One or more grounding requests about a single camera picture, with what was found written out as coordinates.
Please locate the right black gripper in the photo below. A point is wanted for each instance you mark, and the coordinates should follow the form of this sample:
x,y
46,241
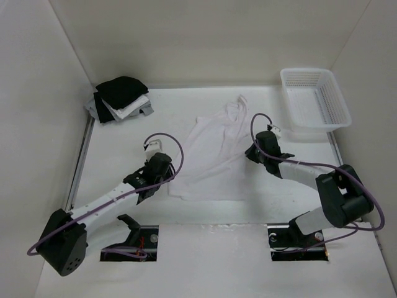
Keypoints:
x,y
250,154

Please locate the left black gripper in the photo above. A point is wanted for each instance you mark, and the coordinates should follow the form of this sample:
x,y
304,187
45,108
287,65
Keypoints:
x,y
168,176

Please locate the white tank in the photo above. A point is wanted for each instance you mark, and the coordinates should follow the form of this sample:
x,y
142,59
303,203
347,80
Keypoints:
x,y
214,167
126,111

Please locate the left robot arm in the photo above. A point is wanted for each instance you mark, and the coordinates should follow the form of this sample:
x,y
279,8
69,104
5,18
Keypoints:
x,y
103,225

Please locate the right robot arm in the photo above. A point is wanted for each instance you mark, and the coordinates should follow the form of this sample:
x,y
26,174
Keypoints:
x,y
343,198

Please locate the white folded tank top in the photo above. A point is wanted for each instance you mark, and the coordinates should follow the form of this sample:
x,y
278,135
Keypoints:
x,y
126,111

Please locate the lower black folded tank top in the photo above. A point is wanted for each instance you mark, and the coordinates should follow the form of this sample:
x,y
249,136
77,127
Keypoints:
x,y
104,115

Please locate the black folded tank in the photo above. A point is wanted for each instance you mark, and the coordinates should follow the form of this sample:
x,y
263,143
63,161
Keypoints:
x,y
104,115
121,92

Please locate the white plastic basket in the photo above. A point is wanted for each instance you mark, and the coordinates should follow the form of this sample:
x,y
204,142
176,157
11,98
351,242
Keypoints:
x,y
313,100

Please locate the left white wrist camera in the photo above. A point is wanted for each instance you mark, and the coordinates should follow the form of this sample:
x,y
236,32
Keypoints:
x,y
153,147

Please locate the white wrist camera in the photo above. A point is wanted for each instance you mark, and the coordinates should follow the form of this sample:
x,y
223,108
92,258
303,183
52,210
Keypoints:
x,y
153,147
275,130

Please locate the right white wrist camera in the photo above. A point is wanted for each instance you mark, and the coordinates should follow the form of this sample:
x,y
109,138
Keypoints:
x,y
275,130

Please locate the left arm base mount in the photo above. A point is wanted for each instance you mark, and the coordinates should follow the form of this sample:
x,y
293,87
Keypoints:
x,y
144,243

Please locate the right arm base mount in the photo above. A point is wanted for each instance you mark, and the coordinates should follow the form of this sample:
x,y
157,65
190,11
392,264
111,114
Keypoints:
x,y
283,247

